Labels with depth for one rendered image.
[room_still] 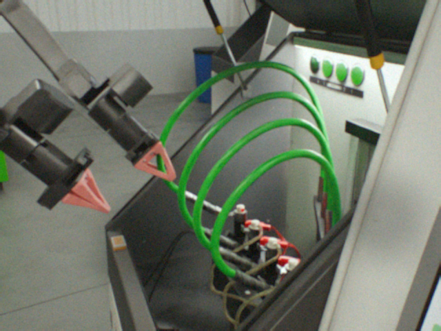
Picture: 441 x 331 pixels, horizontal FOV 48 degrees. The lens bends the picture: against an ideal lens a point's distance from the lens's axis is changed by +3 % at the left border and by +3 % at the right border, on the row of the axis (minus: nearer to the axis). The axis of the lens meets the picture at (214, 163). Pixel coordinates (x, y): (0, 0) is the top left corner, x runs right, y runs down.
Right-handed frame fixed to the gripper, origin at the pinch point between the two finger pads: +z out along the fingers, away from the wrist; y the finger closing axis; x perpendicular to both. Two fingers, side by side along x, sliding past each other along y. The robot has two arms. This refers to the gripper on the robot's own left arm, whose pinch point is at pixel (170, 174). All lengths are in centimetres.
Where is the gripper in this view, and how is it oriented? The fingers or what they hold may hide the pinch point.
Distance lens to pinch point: 97.4
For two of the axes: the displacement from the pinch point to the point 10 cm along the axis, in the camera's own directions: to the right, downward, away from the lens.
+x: -7.1, 7.0, 0.1
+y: -1.1, -1.3, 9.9
